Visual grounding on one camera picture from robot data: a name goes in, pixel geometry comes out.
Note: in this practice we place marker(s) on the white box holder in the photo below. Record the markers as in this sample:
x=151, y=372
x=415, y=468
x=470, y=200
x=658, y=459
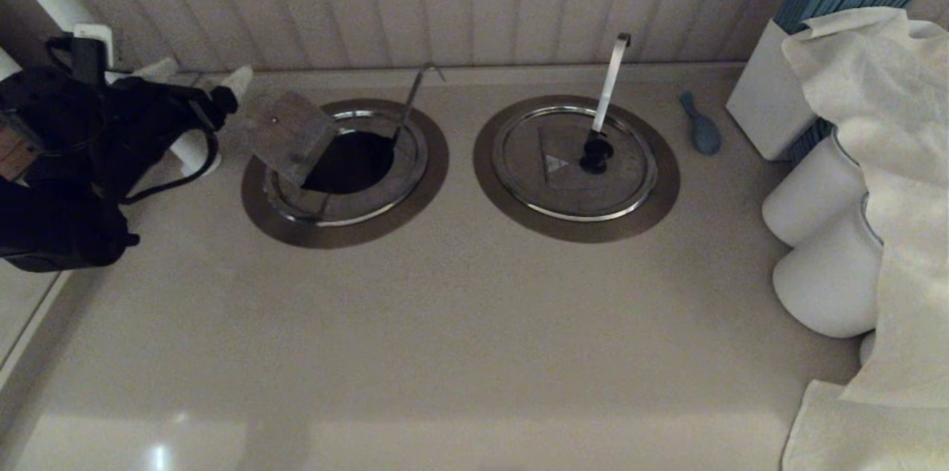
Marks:
x=762, y=100

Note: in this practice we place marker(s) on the white woven cloth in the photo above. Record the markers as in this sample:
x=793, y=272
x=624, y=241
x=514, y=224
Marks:
x=897, y=159

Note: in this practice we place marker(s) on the white cylindrical container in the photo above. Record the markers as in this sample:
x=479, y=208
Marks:
x=829, y=285
x=807, y=196

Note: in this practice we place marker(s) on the hinged steel lid black knob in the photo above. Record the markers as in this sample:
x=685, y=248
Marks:
x=541, y=182
x=289, y=133

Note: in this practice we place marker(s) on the small blue spoon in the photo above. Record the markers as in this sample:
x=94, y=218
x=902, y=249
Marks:
x=704, y=133

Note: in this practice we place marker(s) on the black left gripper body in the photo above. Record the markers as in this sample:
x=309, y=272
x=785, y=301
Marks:
x=156, y=104

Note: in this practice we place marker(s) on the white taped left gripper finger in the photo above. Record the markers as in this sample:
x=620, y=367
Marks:
x=159, y=70
x=239, y=79

